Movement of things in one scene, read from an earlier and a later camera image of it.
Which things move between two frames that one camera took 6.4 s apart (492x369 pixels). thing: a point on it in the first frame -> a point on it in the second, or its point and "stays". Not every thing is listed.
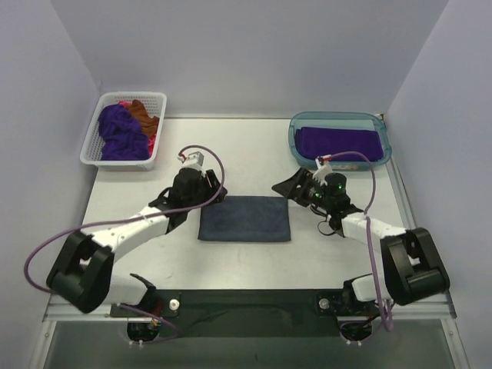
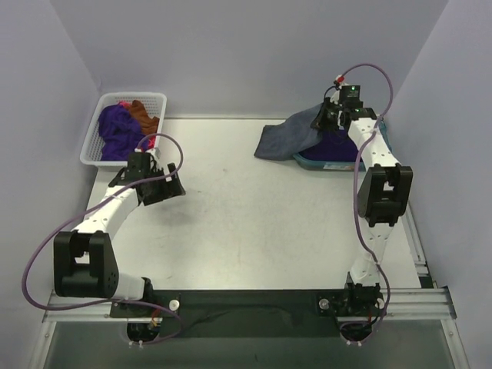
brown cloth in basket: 149,124 stays
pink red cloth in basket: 151,138 stays
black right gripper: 301,188 -> 327,118
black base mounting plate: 248,314 stays
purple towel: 121,134 stays
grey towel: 237,218 -> 280,141
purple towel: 316,142 stays
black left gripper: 207,185 -> 162,188
